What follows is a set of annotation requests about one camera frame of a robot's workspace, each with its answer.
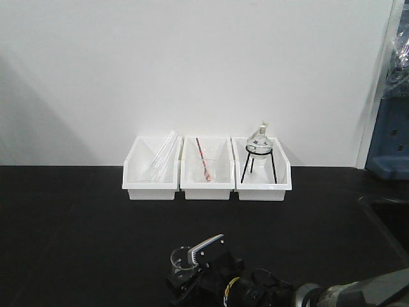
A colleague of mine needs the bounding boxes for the small beaker in bin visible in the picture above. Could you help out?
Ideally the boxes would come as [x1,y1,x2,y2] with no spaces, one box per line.
[195,149,217,183]

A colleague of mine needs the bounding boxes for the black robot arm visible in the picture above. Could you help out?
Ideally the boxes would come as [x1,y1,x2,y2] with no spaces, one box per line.
[166,246,408,306]

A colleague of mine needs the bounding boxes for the red stirring rod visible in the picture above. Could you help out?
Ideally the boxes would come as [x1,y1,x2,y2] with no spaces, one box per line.
[196,138,211,182]

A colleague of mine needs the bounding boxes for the right white plastic bin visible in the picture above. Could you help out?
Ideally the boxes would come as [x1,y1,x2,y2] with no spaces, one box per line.
[231,137,292,201]

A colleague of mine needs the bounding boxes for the black tripod stand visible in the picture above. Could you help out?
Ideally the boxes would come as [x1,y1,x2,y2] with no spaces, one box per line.
[240,145,277,184]

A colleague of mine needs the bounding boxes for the white plastic bin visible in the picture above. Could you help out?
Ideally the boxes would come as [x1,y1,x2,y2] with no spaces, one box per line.
[180,137,235,200]
[231,137,292,201]
[122,134,183,200]

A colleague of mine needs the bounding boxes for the clear glass rods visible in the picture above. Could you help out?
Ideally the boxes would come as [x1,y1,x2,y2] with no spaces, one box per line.
[141,130,178,182]

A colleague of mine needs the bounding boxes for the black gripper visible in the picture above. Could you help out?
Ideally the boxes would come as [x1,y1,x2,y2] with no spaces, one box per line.
[166,250,245,306]

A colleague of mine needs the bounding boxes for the round glass flask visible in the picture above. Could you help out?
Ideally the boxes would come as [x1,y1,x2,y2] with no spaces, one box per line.
[246,122,273,159]

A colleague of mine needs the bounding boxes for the clear glass beaker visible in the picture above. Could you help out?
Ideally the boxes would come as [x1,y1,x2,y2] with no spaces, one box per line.
[170,246,197,281]

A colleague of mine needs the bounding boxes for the middle white plastic bin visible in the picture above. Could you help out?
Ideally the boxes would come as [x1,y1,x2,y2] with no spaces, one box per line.
[180,137,235,200]

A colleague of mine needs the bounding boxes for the blue equipment at right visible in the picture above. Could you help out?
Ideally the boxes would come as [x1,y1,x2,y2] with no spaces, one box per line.
[364,0,409,183]

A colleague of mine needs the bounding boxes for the clear plastic bag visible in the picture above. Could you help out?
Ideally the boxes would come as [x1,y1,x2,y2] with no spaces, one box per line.
[382,1,408,99]

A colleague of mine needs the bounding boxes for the left white plastic bin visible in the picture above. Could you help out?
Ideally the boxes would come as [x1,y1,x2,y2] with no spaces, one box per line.
[122,134,183,200]

